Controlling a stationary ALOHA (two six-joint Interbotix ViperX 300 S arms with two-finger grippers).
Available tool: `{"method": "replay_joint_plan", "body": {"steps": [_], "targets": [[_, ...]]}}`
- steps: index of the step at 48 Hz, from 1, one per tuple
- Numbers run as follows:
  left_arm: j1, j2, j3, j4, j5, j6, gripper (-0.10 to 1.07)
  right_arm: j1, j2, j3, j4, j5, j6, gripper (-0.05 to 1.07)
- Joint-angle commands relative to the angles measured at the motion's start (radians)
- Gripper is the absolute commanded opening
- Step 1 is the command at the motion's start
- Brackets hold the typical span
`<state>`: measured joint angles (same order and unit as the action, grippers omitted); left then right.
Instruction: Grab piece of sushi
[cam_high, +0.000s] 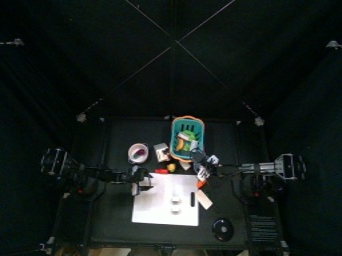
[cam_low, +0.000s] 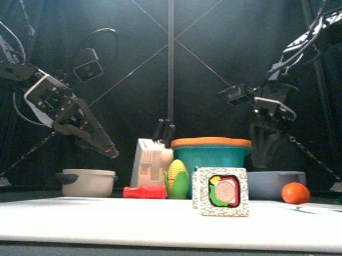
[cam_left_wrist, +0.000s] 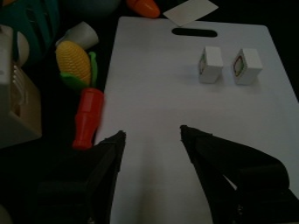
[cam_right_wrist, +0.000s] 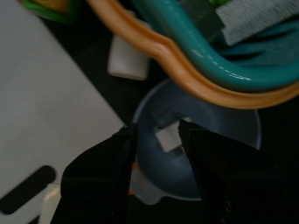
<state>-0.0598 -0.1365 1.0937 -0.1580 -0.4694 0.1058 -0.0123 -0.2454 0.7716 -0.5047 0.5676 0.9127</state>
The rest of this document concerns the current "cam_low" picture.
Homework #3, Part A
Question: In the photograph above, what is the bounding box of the toy sushi roll piece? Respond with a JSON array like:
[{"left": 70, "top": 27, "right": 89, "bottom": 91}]
[{"left": 191, "top": 166, "right": 251, "bottom": 218}]

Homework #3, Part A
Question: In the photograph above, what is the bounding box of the red toy piece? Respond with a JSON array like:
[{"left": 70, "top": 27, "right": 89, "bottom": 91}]
[{"left": 121, "top": 184, "right": 168, "bottom": 200}]

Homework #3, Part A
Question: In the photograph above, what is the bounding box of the teal bucket orange rim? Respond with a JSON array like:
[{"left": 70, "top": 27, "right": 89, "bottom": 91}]
[{"left": 169, "top": 136, "right": 253, "bottom": 200}]

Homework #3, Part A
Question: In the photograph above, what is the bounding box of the grey box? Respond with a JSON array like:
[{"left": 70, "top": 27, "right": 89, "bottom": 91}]
[{"left": 245, "top": 170, "right": 308, "bottom": 202}]

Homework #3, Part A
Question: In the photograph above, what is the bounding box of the white toy knife block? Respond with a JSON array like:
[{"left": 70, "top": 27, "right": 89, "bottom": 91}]
[{"left": 129, "top": 137, "right": 175, "bottom": 188}]

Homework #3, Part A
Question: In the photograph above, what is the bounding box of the cream toy pot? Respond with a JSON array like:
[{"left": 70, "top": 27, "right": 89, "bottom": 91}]
[{"left": 54, "top": 168, "right": 119, "bottom": 199}]

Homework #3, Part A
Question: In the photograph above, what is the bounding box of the toy orange fruit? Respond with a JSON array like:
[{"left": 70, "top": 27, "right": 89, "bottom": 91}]
[{"left": 280, "top": 181, "right": 312, "bottom": 205}]

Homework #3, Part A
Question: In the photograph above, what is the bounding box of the toy corn cob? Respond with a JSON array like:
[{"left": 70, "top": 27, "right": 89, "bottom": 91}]
[{"left": 163, "top": 158, "right": 191, "bottom": 200}]

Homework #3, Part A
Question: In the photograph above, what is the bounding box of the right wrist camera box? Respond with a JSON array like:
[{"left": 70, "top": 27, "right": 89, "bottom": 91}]
[{"left": 216, "top": 83, "right": 259, "bottom": 107}]

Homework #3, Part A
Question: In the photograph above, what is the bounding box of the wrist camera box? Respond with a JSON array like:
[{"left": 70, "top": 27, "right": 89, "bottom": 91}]
[
  {"left": 72, "top": 48, "right": 105, "bottom": 83},
  {"left": 216, "top": 83, "right": 259, "bottom": 107}
]

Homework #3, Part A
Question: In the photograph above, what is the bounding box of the diagonal frame strut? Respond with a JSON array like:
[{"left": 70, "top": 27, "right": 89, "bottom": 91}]
[
  {"left": 0, "top": 131, "right": 60, "bottom": 178},
  {"left": 284, "top": 132, "right": 342, "bottom": 183}
]

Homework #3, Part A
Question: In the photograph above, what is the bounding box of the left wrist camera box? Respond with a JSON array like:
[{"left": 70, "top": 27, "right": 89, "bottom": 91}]
[{"left": 72, "top": 48, "right": 105, "bottom": 83}]

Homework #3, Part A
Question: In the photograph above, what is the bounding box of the black toy knife handle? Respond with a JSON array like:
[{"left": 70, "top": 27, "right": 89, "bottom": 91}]
[
  {"left": 161, "top": 119, "right": 177, "bottom": 150},
  {"left": 151, "top": 118, "right": 165, "bottom": 142}
]

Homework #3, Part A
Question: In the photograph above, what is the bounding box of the vertical metal frame pole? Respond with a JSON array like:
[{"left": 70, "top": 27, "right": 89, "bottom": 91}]
[{"left": 167, "top": 0, "right": 175, "bottom": 124}]

